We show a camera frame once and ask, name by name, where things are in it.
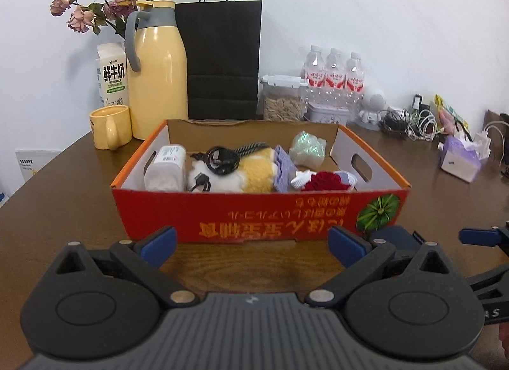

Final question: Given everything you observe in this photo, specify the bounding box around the white booklet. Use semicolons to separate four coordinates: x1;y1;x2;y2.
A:
16;150;63;184

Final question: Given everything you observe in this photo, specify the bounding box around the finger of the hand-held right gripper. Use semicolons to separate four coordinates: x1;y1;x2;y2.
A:
458;222;509;259
466;262;509;300

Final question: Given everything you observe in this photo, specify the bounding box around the purple knit cloth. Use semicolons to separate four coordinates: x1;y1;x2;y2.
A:
274;145;297;192

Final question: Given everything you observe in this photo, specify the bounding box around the yellow green snack packet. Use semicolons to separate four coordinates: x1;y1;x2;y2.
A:
434;95;471;137

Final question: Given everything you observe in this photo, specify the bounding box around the white yellow plush toy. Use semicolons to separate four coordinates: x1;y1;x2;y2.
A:
187;147;277;194

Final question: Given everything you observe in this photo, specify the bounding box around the clear seed container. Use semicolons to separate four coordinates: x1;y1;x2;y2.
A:
260;75;309;122

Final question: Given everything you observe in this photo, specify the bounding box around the red cardboard box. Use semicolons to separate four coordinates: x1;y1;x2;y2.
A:
110;118;411;244

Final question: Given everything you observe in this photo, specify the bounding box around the white milk carton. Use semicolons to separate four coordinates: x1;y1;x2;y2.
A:
96;41;130;108

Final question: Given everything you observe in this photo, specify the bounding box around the iridescent glitter bag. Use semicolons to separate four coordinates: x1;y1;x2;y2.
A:
289;130;328;170

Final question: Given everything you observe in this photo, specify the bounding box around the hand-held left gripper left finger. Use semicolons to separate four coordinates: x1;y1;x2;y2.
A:
56;226;198;308

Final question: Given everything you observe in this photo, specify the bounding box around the white tin box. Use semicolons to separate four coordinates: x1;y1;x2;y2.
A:
306;101;351;125

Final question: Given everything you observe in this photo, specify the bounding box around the brown paper bag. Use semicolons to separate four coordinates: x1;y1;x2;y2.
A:
483;109;509;148

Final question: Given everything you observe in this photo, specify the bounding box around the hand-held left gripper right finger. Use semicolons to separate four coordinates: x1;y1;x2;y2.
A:
306;225;453;308

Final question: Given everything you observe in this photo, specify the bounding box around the purple tissue pack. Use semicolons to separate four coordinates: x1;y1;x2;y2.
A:
439;135;482;184

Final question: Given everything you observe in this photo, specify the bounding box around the white robot toy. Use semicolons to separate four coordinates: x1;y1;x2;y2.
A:
359;87;389;132

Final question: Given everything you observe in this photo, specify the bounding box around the white sock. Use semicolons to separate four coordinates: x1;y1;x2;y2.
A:
334;170;359;188

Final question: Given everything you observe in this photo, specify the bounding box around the yellow thermos jug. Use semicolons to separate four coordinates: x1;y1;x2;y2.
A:
125;0;189;140

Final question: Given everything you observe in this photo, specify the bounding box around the black cable tangle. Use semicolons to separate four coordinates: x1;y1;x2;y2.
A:
380;109;410;140

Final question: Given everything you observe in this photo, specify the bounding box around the yellow mug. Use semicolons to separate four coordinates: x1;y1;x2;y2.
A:
89;105;132;151

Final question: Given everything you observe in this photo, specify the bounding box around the red rose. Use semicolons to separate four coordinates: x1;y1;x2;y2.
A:
305;171;347;192

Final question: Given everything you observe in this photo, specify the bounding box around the white ridged lid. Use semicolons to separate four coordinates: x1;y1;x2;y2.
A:
290;171;316;190

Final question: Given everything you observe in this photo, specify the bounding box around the black paper bag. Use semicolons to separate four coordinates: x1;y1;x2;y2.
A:
175;0;263;121

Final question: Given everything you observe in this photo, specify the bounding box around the white cable tangle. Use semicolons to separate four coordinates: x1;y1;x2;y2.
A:
406;109;439;142

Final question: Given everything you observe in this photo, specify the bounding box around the black thin cable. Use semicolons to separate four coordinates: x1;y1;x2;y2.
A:
189;172;212;192

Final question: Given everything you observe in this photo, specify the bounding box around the grey braided cable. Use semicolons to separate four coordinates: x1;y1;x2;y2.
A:
234;141;271;156

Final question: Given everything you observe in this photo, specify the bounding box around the white charger block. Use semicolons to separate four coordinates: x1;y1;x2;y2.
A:
473;125;502;160

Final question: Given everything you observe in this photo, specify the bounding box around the clear cotton container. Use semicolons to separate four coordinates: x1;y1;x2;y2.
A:
144;145;187;191

